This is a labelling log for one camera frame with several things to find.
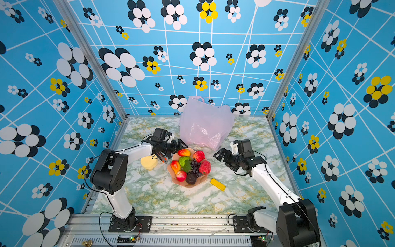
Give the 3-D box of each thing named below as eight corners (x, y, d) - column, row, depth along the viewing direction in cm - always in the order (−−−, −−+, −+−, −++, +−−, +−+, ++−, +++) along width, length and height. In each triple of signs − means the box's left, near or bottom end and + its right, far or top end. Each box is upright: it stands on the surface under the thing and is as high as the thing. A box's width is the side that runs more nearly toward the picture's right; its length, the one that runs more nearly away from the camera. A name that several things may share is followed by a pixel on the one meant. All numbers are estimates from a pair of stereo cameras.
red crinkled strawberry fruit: (198, 177, 90) (197, 169, 83) (201, 165, 95) (201, 158, 87) (208, 179, 90) (209, 172, 82) (211, 167, 94) (211, 160, 86)
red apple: (193, 162, 96) (192, 154, 89) (199, 156, 99) (199, 148, 91) (198, 167, 94) (198, 160, 86) (205, 162, 97) (205, 154, 89)
